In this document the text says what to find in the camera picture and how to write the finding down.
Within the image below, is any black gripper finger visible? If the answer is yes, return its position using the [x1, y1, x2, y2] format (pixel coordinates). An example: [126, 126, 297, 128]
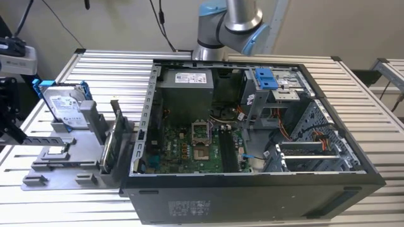
[0, 115, 28, 146]
[0, 77, 18, 117]

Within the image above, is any RAM stick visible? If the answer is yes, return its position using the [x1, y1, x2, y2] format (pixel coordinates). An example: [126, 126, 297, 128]
[18, 135, 62, 146]

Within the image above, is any black chair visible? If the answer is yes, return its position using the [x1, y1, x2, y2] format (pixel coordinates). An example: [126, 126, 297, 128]
[13, 75, 41, 123]

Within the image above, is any silver CPU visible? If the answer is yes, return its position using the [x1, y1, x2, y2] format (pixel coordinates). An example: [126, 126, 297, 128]
[46, 144, 69, 157]

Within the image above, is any hard disk in blue carrier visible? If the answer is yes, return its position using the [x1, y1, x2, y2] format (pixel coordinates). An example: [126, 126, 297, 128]
[30, 79, 93, 133]

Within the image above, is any grey parts rack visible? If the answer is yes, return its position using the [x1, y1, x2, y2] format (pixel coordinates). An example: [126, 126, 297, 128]
[20, 100, 140, 192]

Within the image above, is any green graphics card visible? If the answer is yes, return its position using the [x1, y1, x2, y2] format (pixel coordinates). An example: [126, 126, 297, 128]
[100, 100, 126, 175]

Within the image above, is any grey power supply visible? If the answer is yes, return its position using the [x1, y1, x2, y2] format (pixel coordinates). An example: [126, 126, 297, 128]
[156, 68, 214, 123]

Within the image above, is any metal socket cover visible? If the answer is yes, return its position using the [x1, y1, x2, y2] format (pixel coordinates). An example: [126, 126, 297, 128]
[190, 121, 212, 145]

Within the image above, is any CPU socket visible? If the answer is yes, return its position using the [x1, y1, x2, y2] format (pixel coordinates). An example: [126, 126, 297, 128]
[192, 144, 212, 161]

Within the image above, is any green motherboard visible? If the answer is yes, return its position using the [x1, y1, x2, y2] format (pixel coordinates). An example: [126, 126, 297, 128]
[142, 104, 253, 175]

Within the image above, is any black PC case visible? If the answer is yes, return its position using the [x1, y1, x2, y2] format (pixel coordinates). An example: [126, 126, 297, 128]
[118, 58, 386, 225]

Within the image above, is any grey disk bay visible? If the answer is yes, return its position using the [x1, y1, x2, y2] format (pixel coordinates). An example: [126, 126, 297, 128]
[274, 141, 344, 173]

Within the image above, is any black box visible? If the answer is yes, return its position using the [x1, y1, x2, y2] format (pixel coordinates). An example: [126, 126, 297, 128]
[350, 69, 381, 86]

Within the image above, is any metal slat side table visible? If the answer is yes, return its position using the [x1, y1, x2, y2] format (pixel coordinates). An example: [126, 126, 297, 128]
[368, 58, 404, 95]

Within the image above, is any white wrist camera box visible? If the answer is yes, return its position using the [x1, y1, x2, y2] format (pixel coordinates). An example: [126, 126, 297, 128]
[0, 37, 38, 77]

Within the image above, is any thin black wall cable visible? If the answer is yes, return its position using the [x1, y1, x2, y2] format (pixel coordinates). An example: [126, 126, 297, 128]
[40, 0, 85, 50]

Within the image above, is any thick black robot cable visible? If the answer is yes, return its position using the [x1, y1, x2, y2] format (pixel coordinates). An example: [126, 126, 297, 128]
[12, 0, 34, 40]

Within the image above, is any blue tab data cable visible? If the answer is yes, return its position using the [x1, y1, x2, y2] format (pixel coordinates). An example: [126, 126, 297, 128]
[240, 152, 273, 160]

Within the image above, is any orange red wire bundle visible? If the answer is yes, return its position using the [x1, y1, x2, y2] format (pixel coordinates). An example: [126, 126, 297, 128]
[310, 131, 330, 151]

